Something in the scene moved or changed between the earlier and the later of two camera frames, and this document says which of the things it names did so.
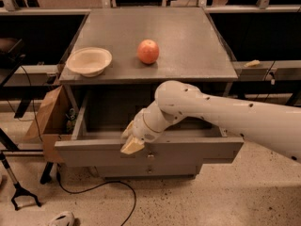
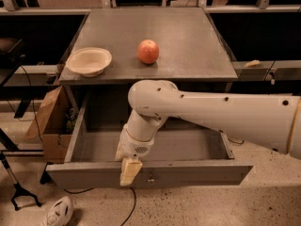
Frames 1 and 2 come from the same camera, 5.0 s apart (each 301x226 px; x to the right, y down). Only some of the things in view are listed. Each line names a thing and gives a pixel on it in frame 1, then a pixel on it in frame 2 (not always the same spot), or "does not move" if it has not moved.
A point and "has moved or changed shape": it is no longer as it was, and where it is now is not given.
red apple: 148,51 does not move
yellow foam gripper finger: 128,130 to 118,155
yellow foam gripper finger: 132,146 to 130,168
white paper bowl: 88,61 does not move
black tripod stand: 19,189 does not move
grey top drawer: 102,117 has moved or changed shape
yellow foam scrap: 252,63 does not move
